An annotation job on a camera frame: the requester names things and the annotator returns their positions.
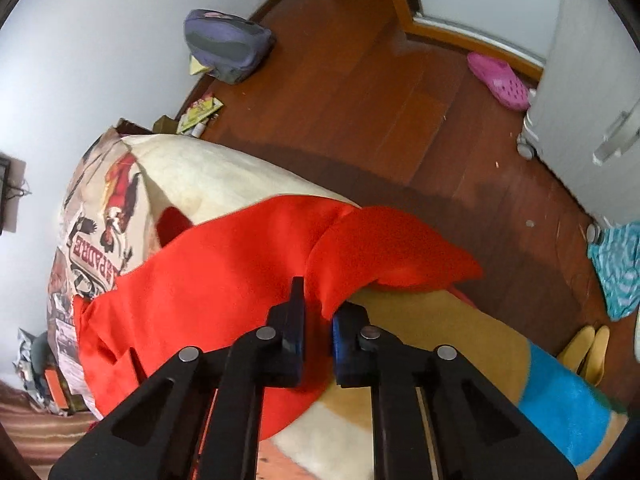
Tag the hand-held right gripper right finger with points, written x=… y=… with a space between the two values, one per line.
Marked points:
x=342 y=347

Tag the yellow slipper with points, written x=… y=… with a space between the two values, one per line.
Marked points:
x=577 y=350
x=599 y=355

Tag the red garment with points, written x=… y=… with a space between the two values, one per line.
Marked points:
x=225 y=270

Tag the purple grey backpack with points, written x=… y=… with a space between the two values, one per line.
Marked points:
x=225 y=40

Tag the pink clog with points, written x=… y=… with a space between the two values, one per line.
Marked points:
x=500 y=82

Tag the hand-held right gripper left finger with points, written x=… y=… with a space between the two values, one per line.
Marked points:
x=293 y=332

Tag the yellow paper scrap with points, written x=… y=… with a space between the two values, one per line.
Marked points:
x=197 y=65

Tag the orange box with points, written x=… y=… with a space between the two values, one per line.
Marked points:
x=54 y=387

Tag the dark wall fixture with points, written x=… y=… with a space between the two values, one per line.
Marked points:
x=6 y=195

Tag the white wheeled cabinet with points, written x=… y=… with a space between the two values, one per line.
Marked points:
x=585 y=85

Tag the striped brown curtain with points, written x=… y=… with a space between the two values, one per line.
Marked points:
x=35 y=425

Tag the green yellow snack packet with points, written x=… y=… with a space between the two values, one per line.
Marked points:
x=197 y=112

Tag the wooden door frame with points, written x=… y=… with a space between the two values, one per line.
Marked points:
x=400 y=5

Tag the cream tan blue plush blanket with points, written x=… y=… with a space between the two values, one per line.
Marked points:
x=475 y=340

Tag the teal patterned cloth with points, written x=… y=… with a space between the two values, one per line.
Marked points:
x=617 y=270

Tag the pile of clutter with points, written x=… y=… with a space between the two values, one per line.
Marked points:
x=37 y=360

